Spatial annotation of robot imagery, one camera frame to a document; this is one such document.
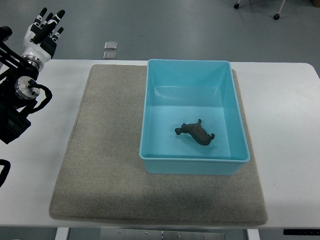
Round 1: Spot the black table control panel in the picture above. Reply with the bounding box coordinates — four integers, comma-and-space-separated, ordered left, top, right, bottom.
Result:
283, 228, 320, 236

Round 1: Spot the upper silver floor outlet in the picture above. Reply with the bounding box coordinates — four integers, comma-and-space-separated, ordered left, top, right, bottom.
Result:
104, 41, 118, 50

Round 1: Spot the lower silver floor outlet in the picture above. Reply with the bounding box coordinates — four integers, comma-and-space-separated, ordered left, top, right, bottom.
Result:
103, 51, 117, 60

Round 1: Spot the brown hippo toy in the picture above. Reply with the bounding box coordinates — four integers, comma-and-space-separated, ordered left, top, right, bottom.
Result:
174, 118, 215, 146

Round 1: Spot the silver floor outlet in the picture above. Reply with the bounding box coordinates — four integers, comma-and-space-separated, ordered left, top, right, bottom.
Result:
104, 41, 118, 50
103, 51, 117, 60

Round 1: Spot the right black caster wheel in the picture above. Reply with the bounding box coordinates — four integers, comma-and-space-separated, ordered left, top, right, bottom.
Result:
273, 13, 280, 20

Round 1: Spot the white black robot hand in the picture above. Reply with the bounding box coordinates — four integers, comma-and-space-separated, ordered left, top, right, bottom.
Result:
21, 8, 66, 71

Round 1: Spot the grey felt mat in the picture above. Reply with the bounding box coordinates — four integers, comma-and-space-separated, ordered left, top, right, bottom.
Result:
49, 65, 268, 226

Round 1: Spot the blue plastic box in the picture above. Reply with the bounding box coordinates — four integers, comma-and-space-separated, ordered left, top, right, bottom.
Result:
139, 59, 251, 175

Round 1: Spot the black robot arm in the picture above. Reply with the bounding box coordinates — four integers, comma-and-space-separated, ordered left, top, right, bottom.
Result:
0, 26, 53, 144

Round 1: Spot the grey metal table frame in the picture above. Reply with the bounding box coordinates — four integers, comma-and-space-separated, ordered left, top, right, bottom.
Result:
54, 227, 261, 240

